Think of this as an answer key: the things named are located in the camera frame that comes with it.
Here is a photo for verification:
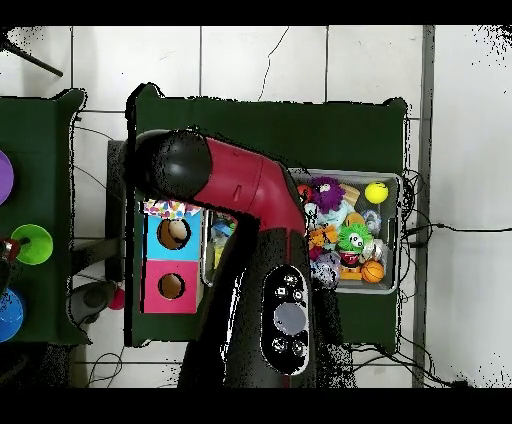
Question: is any polka dot cloth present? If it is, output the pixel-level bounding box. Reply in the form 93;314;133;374
142;198;203;220

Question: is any wooden three-hole box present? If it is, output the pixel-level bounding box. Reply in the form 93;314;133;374
139;198;205;314

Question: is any shallow silver mesh bin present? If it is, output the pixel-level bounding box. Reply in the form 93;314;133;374
201;167;402;296

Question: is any purple spiky monster toy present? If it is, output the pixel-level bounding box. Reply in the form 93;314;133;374
310;176;346;214

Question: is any green spiky toy with eyes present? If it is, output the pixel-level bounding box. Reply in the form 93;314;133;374
336;222;374;254

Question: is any dark green tablecloth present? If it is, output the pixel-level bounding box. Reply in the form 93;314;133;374
124;82;409;353
0;88;91;347

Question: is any yellow ball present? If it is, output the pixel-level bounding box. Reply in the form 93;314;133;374
364;180;390;205

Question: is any orange toy basketball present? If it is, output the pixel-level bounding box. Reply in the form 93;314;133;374
360;260;386;284

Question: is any small red ball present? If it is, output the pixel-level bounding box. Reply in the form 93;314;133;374
107;287;126;311

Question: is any grey rounded base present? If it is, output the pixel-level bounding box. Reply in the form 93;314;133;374
70;280;118;325

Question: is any lime green bowl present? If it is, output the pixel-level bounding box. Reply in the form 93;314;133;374
10;223;54;266

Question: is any red black robot tool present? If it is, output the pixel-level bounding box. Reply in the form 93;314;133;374
0;237;22;289

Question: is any purple bowl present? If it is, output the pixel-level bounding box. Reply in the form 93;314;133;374
0;149;16;206

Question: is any black tripod leg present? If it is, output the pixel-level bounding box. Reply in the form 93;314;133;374
0;39;64;78

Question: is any blue bowl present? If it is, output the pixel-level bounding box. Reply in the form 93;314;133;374
0;287;25;343

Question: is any black power cable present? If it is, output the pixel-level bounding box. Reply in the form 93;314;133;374
403;221;512;247

